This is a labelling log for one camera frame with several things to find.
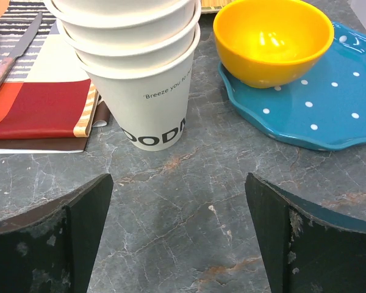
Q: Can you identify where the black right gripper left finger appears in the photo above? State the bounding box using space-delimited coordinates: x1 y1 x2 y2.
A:
0 174 113 292

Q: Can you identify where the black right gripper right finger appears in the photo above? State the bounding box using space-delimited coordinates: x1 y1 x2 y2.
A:
245 173 366 292

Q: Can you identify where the white paper cup stack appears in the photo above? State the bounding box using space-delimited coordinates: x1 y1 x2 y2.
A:
45 1 201 151

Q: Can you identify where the colourful patchwork placemat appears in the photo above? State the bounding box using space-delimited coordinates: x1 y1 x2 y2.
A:
0 1 110 154

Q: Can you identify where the blue polka dot plate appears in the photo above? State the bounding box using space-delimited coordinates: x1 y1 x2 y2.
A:
217 21 366 234

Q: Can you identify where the yellow bowl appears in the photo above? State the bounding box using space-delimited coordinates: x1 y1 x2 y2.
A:
213 1 334 89

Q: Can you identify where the pink handled table knife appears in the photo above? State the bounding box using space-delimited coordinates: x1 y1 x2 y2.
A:
0 12 43 86

